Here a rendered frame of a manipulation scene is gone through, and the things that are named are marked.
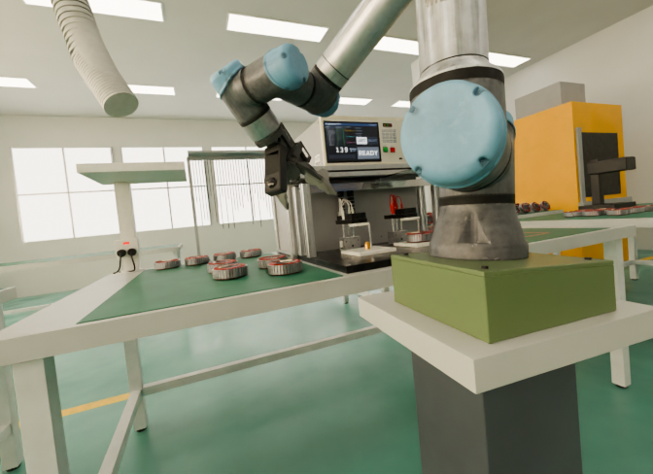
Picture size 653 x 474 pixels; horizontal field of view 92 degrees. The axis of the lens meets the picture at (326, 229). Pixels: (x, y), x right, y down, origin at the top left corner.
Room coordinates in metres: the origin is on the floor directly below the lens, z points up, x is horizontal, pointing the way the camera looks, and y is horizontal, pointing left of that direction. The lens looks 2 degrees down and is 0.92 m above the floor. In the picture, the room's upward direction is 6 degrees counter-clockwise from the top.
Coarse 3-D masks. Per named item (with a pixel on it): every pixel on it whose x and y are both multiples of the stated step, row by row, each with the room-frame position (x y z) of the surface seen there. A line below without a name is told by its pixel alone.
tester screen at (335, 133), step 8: (328, 128) 1.28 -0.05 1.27; (336, 128) 1.29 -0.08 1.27; (344, 128) 1.30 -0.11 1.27; (352, 128) 1.32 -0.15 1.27; (360, 128) 1.33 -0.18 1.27; (368, 128) 1.35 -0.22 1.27; (376, 128) 1.36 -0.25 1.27; (328, 136) 1.27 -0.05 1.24; (336, 136) 1.29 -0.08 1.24; (344, 136) 1.30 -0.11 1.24; (352, 136) 1.31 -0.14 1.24; (360, 136) 1.33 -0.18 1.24; (368, 136) 1.34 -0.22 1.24; (376, 136) 1.36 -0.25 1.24; (328, 144) 1.27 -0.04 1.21; (336, 144) 1.29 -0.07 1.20; (344, 144) 1.30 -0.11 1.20; (352, 144) 1.31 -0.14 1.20; (360, 144) 1.33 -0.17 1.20; (368, 144) 1.34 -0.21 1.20; (376, 144) 1.36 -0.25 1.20; (328, 152) 1.27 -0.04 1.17; (336, 152) 1.29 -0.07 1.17; (344, 152) 1.30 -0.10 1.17; (352, 152) 1.31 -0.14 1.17; (328, 160) 1.27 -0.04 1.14; (336, 160) 1.28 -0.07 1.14; (344, 160) 1.30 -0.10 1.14
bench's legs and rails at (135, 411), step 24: (624, 288) 1.42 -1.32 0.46; (336, 336) 1.86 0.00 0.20; (360, 336) 1.90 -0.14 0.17; (48, 360) 0.65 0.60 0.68; (240, 360) 1.65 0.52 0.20; (264, 360) 1.68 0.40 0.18; (624, 360) 1.40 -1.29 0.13; (24, 384) 0.62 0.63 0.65; (48, 384) 0.63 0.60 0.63; (168, 384) 1.50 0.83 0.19; (624, 384) 1.40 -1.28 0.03; (24, 408) 0.61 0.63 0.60; (48, 408) 0.63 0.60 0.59; (144, 408) 1.45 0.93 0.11; (24, 432) 0.61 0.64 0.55; (48, 432) 0.63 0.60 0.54; (120, 432) 1.13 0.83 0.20; (24, 456) 0.61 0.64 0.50; (48, 456) 0.62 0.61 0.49; (120, 456) 1.05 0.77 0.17
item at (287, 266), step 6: (270, 264) 0.98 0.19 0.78; (276, 264) 0.97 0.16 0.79; (282, 264) 0.96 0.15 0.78; (288, 264) 0.96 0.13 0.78; (294, 264) 0.98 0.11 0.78; (300, 264) 1.00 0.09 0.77; (270, 270) 0.98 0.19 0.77; (276, 270) 0.96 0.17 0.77; (282, 270) 0.96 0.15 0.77; (288, 270) 0.96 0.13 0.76; (294, 270) 0.97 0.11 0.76; (300, 270) 0.99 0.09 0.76
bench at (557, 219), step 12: (636, 204) 2.94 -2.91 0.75; (648, 204) 2.76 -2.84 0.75; (540, 216) 2.62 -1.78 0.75; (552, 216) 2.48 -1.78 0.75; (600, 216) 2.03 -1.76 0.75; (612, 216) 1.94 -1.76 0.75; (624, 216) 1.86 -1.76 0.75; (636, 216) 1.78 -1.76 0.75; (648, 216) 1.71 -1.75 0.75; (636, 252) 3.08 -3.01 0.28; (624, 264) 3.00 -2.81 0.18; (636, 264) 3.07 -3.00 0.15; (648, 264) 2.98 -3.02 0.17; (636, 276) 3.07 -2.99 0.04
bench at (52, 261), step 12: (108, 252) 3.86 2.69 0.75; (144, 252) 3.43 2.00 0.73; (156, 252) 3.48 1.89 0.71; (168, 252) 3.52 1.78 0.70; (180, 252) 4.33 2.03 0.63; (0, 264) 3.36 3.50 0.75; (12, 264) 3.13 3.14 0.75; (24, 264) 3.04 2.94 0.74; (36, 264) 3.08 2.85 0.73; (48, 264) 3.11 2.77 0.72; (60, 264) 3.15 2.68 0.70; (12, 312) 3.61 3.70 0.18
